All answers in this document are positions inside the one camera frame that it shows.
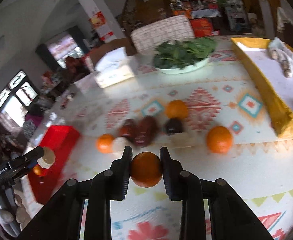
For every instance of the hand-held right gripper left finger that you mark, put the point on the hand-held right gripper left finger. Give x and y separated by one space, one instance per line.
126 177

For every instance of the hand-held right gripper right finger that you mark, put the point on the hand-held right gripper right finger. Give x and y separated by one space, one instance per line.
167 177

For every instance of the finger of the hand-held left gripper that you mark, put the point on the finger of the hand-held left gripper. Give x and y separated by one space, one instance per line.
26 156
24 172

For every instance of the orange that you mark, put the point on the orange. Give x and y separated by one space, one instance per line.
105 143
146 170
176 108
219 139
37 170

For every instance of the red tray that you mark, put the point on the red tray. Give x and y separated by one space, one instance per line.
59 142

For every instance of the dark red plum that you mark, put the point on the dark red plum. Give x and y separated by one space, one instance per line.
144 130
172 126
126 130

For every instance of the arched pane window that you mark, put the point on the arched pane window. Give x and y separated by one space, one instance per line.
16 90

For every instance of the red patterned cloth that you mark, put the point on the red patterned cloth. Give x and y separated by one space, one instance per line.
74 66

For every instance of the white oval plate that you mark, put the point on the white oval plate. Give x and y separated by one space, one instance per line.
184 69

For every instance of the white tissue box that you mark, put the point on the white tissue box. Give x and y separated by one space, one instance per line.
114 67

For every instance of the spinach leaves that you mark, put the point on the spinach leaves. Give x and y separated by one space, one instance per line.
184 51

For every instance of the yellow box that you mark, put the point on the yellow box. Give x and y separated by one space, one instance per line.
266 90

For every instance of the brown covered chair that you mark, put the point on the brown covered chair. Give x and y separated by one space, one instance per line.
106 45

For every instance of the white patterned chair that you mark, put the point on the white patterned chair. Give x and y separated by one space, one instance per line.
161 30

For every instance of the red gift boxes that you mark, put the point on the red gift boxes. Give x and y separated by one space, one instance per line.
201 27

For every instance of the wooden staircase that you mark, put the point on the wooden staircase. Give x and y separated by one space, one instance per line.
132 10

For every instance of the blue checkered cloth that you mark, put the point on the blue checkered cloth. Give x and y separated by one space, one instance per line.
204 13

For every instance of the white crumpled cloth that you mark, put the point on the white crumpled cloth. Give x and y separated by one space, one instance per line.
286 57

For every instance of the white storage rack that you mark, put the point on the white storage rack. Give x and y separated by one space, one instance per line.
236 15

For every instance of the cluttered goods shelf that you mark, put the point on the cluttered goods shelf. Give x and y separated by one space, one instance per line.
194 2

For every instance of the red wall calendar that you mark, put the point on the red wall calendar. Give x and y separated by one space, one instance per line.
100 25

